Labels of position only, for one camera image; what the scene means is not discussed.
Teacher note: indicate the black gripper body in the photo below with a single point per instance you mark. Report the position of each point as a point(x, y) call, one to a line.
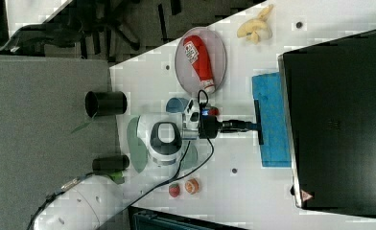
point(209, 127)

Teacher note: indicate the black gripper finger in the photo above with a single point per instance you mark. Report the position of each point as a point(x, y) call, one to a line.
point(232, 126)

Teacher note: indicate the blue glass oven door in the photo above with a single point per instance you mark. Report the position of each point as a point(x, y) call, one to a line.
point(270, 115)

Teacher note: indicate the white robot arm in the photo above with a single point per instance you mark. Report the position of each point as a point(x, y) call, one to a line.
point(88, 202)

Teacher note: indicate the black toaster oven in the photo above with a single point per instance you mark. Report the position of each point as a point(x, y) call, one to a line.
point(329, 94)

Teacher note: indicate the small toy strawberry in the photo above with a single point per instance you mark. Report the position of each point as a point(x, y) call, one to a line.
point(214, 111)

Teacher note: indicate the blue bowl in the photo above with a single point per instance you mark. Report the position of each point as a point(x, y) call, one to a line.
point(176, 105)

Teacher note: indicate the grey round plate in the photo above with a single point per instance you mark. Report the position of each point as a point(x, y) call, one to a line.
point(186, 74)

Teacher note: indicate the toy orange slice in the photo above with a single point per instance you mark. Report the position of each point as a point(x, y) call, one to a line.
point(192, 186)

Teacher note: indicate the large toy strawberry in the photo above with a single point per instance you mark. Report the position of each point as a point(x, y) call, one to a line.
point(174, 190)

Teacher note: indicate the green perforated basket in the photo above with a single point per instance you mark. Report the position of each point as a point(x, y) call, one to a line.
point(137, 148)

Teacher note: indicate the red ketchup bottle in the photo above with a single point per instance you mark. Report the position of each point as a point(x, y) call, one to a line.
point(196, 52)

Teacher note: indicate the peeled toy banana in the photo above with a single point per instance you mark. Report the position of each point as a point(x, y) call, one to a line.
point(257, 29)

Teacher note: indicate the black cylinder cup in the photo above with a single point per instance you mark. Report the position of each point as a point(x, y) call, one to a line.
point(105, 103)
point(110, 164)

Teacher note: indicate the black office chair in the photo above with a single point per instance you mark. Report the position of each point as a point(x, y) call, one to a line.
point(64, 23)

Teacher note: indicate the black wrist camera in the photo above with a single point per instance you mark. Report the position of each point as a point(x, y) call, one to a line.
point(204, 109)

